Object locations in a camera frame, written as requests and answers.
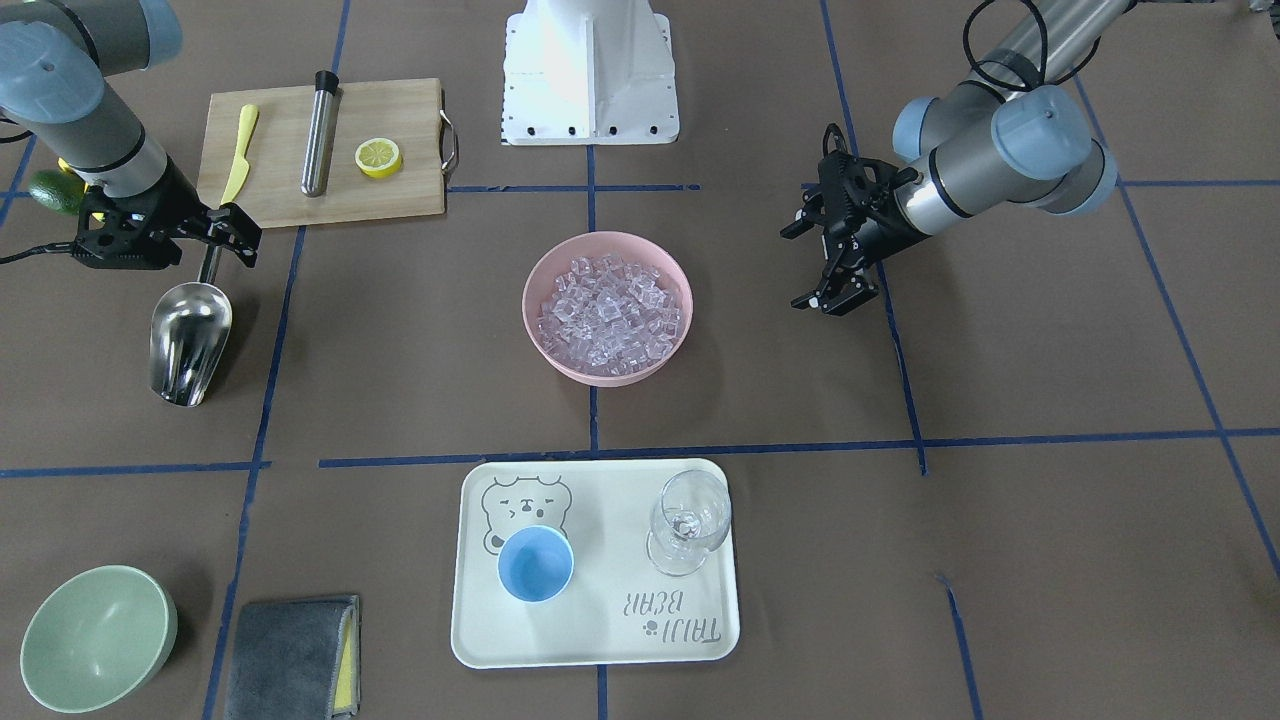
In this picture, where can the green bowl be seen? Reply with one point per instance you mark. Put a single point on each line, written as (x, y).
(97, 638)

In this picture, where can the steel cylinder tube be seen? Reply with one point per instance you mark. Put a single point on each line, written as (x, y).
(317, 152)

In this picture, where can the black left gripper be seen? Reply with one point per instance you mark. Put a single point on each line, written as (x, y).
(886, 234)

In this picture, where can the wooden cutting board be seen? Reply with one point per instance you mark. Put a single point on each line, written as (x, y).
(405, 110)

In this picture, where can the light blue cup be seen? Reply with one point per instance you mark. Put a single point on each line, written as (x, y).
(536, 564)

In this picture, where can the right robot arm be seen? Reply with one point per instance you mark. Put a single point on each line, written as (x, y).
(56, 58)

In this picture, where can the lemon half slice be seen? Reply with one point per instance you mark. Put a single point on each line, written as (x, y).
(378, 157)

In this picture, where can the pink bowl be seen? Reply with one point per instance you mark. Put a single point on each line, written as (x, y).
(631, 247)

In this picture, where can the green lime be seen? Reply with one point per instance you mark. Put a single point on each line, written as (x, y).
(57, 191)

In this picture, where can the pile of clear ice cubes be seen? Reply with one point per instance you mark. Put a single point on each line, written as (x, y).
(608, 316)

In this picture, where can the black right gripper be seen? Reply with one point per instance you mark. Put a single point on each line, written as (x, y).
(178, 193)

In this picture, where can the steel ice scoop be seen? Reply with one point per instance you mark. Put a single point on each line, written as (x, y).
(190, 328)

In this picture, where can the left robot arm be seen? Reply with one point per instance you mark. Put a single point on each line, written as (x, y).
(1008, 133)

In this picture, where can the yellow plastic knife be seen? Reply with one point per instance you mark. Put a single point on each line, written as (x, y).
(240, 166)

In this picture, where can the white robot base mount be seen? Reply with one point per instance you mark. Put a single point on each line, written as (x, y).
(579, 73)

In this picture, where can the cream bear tray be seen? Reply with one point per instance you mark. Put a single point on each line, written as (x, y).
(617, 608)

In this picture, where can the yellow lemon upper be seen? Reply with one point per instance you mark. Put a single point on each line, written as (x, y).
(66, 168)

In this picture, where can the clear wine glass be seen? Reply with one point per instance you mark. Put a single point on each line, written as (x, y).
(690, 520)

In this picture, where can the grey folded cloth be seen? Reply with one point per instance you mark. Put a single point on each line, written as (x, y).
(296, 659)

